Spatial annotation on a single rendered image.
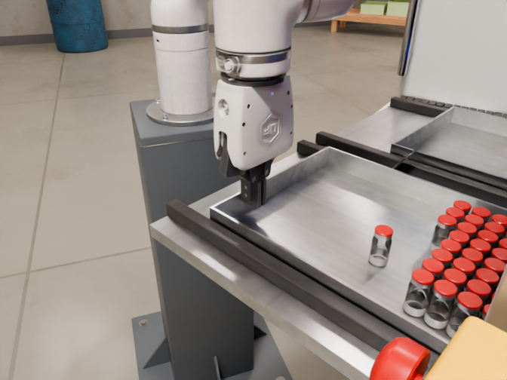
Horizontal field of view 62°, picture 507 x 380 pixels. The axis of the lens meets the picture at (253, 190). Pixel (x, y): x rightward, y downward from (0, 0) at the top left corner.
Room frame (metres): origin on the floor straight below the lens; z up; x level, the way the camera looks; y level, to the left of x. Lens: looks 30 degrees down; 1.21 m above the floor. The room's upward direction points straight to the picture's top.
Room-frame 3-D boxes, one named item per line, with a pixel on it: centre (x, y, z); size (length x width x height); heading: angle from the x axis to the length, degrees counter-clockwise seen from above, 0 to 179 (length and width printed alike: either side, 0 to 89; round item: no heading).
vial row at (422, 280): (0.37, -0.22, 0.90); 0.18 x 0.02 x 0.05; 136
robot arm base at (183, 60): (0.96, 0.16, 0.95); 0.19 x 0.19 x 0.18
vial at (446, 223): (0.41, -0.23, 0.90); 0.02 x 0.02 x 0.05
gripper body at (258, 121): (0.49, 0.00, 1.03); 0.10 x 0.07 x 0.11; 136
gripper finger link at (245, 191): (0.47, 0.01, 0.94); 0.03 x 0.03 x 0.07; 46
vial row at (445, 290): (0.35, -0.24, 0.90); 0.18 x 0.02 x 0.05; 136
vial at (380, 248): (0.39, -0.15, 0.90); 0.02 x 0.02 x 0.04
